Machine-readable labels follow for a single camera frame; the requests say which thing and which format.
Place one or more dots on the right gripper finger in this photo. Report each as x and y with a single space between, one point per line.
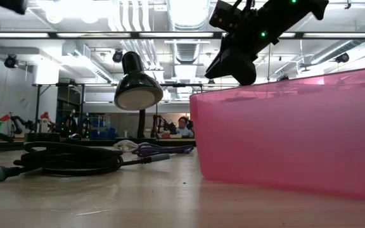
247 73
222 65

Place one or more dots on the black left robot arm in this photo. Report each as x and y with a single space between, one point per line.
8 4

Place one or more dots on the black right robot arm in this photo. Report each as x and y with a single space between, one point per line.
290 16

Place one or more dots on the black background robot arm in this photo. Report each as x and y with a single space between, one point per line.
165 125
21 122

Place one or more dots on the red plastic bin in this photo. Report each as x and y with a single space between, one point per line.
280 136

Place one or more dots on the person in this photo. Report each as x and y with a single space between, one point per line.
183 128

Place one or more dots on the blue storage crates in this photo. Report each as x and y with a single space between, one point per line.
103 133

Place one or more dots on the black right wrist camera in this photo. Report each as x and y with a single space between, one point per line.
225 16

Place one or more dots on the silver ventilation duct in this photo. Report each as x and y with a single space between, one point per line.
187 52

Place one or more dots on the black ceiling camera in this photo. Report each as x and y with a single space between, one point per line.
11 61
118 56
342 57

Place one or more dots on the black aluminium table frame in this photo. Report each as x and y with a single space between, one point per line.
11 145

